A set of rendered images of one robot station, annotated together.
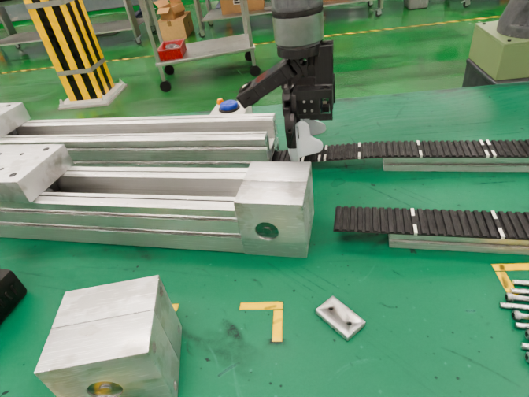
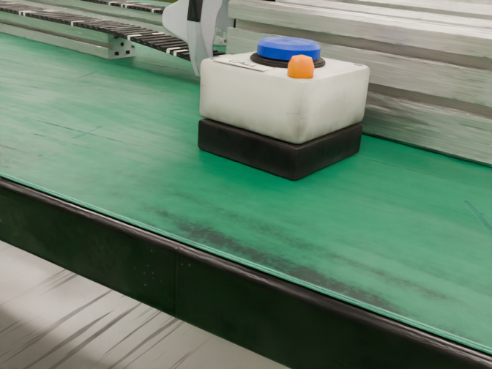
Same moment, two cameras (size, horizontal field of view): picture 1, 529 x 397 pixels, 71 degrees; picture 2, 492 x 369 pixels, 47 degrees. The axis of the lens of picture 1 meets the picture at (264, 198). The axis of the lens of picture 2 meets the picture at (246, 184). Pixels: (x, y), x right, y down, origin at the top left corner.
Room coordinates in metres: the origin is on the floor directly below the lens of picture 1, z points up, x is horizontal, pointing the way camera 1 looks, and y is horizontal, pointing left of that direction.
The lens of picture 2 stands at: (1.12, 0.15, 0.90)
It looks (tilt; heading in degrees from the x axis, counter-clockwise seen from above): 22 degrees down; 200
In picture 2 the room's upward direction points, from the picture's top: 4 degrees clockwise
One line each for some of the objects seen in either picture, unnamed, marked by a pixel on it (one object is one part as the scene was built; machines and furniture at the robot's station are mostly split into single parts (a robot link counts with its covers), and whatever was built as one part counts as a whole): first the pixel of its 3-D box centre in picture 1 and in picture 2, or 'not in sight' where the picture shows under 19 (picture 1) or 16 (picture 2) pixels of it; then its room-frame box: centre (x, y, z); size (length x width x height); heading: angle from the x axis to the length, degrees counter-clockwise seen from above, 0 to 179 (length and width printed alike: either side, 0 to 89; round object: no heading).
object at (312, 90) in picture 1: (306, 81); not in sight; (0.59, -0.10, 0.94); 0.09 x 0.08 x 0.12; 73
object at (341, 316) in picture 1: (339, 317); not in sight; (0.25, -0.06, 0.78); 0.05 x 0.03 x 0.01; 33
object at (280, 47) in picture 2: (229, 106); (288, 55); (0.77, 0.04, 0.84); 0.04 x 0.04 x 0.02
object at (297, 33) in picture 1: (298, 28); not in sight; (0.59, -0.09, 1.02); 0.08 x 0.08 x 0.05
